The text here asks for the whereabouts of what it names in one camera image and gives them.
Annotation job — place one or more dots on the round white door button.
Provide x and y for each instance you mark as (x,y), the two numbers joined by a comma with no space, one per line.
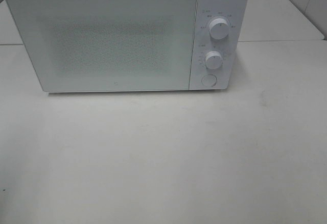
(209,80)

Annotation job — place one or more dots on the white timer knob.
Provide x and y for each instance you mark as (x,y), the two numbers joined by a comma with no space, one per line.
(213,60)

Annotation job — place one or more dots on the white microwave door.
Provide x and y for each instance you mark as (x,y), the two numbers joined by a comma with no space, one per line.
(107,45)

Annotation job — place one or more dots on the upper white power knob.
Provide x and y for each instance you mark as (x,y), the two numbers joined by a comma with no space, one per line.
(219,27)

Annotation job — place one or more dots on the white microwave oven body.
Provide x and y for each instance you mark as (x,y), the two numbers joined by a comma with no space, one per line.
(129,45)

